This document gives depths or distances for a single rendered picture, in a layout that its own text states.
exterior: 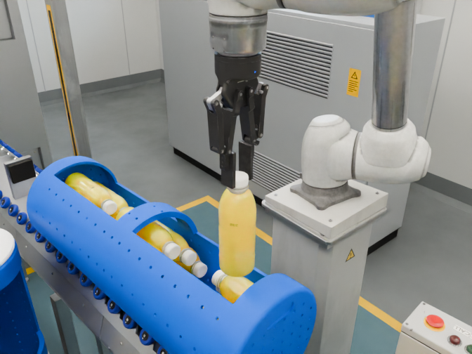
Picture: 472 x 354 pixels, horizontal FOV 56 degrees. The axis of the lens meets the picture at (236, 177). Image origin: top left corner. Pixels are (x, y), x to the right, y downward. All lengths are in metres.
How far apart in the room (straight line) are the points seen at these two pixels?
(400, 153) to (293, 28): 1.53
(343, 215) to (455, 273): 1.75
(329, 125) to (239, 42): 0.80
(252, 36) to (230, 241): 0.38
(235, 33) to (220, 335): 0.54
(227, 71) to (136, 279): 0.54
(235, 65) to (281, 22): 2.14
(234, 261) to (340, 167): 0.67
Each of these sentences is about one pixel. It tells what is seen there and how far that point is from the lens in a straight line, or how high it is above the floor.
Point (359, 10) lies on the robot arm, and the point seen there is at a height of 1.75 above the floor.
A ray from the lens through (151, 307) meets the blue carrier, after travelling 1.01.
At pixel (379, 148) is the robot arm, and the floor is 1.29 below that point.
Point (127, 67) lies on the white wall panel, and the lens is 6.44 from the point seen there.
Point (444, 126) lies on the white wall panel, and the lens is 3.78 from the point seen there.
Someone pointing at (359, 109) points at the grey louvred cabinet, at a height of 1.01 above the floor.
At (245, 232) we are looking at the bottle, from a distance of 0.84.
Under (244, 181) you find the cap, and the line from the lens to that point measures 0.80.
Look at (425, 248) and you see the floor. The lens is 3.28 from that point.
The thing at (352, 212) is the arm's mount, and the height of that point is 1.06.
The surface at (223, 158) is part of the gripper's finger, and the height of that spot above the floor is 1.50.
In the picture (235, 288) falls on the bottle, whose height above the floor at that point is 1.14.
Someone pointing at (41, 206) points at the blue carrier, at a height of 1.16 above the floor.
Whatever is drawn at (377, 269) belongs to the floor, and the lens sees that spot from 3.00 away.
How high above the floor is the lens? 1.84
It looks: 28 degrees down
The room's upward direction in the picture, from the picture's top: straight up
